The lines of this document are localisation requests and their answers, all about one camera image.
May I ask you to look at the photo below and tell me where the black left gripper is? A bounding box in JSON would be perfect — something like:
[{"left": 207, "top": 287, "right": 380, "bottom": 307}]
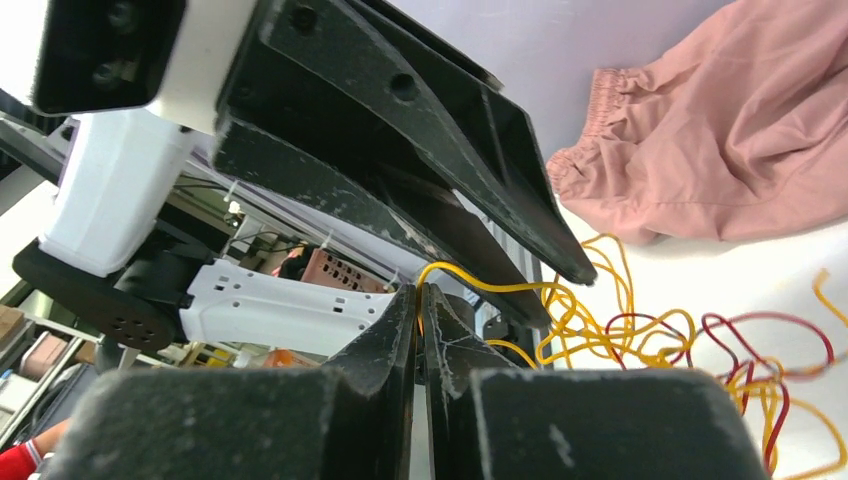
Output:
[{"left": 210, "top": 0, "right": 552, "bottom": 330}]

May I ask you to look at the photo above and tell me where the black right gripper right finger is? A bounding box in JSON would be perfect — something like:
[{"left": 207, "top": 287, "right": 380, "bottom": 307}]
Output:
[{"left": 421, "top": 285, "right": 767, "bottom": 479}]

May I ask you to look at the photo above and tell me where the pink cloth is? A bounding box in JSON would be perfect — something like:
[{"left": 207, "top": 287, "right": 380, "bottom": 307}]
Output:
[{"left": 547, "top": 1, "right": 847, "bottom": 244}]

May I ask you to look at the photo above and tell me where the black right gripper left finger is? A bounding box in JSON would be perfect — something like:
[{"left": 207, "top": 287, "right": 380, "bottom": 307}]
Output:
[{"left": 42, "top": 286, "right": 416, "bottom": 479}]

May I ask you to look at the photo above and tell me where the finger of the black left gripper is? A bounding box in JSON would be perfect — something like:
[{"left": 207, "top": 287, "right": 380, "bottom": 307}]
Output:
[{"left": 261, "top": 1, "right": 597, "bottom": 285}]

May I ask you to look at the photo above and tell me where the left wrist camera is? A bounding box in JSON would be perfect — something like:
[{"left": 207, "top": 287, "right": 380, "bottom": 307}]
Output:
[{"left": 1, "top": 1, "right": 258, "bottom": 134}]

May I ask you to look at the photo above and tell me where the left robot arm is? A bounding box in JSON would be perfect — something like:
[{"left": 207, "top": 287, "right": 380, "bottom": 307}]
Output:
[{"left": 1, "top": 1, "right": 597, "bottom": 355}]

